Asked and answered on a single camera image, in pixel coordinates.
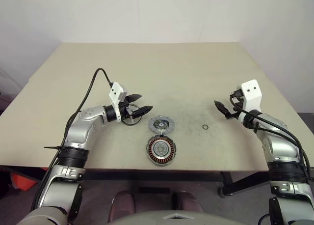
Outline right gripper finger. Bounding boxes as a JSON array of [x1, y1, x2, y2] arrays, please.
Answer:
[[229, 87, 244, 100], [214, 100, 234, 120]]

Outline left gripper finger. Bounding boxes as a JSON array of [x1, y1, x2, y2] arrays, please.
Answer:
[[125, 93, 143, 103], [131, 105, 154, 118]]

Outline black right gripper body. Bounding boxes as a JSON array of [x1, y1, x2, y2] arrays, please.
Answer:
[[230, 96, 246, 118]]

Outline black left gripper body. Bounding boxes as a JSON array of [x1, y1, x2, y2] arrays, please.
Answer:
[[120, 100, 138, 122]]

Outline thin metal ring cover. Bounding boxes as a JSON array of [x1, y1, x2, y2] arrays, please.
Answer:
[[121, 102, 143, 126]]

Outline motor stator housing copper windings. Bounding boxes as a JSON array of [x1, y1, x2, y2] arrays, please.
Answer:
[[144, 134, 179, 166]]

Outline dark maroon rounded shape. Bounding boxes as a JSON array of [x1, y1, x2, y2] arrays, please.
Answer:
[[107, 190, 137, 223], [171, 190, 206, 214]]

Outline grey robot torso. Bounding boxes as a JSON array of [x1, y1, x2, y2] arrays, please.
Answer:
[[105, 209, 246, 225]]

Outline orange object under table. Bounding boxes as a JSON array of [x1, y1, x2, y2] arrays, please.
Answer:
[[12, 174, 38, 193]]

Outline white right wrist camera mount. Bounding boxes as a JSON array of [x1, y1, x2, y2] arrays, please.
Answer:
[[238, 79, 262, 124]]

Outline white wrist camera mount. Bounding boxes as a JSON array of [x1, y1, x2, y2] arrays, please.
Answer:
[[238, 79, 262, 124], [108, 82, 129, 124]]

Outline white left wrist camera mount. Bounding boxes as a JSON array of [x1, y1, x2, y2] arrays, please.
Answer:
[[108, 82, 129, 124]]

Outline black metal table frame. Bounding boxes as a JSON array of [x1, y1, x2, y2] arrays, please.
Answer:
[[83, 169, 272, 199]]

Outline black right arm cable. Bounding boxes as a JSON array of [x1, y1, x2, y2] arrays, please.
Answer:
[[229, 92, 314, 184]]

